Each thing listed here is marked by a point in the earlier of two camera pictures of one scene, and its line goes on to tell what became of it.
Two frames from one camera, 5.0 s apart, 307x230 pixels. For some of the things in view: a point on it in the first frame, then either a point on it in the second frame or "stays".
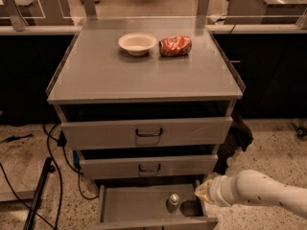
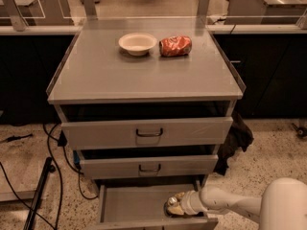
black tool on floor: [13, 138] stays
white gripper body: [216, 189] to [191, 201]
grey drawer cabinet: [147, 103] stays
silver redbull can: [173, 203] stays
